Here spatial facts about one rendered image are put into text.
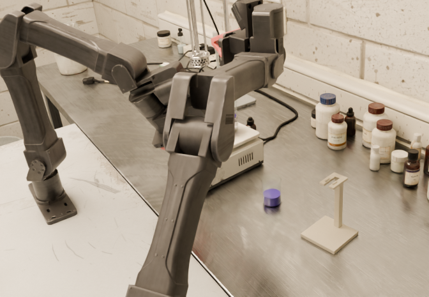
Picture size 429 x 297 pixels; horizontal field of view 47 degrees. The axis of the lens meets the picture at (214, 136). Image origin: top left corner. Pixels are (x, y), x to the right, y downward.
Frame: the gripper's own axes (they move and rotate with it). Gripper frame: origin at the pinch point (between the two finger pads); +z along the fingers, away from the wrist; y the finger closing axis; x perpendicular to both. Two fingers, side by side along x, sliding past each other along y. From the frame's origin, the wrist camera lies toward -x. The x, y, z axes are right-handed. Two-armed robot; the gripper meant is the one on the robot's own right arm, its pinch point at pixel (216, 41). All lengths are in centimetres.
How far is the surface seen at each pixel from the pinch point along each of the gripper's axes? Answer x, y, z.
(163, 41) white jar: 29, -44, 99
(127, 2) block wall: 23, -63, 166
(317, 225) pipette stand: 31.5, 3.5, -33.7
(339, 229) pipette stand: 31.5, 1.4, -37.5
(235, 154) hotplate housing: 25.6, 2.5, -7.0
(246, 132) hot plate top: 23.3, -3.9, -4.0
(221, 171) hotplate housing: 28.3, 7.2, -7.2
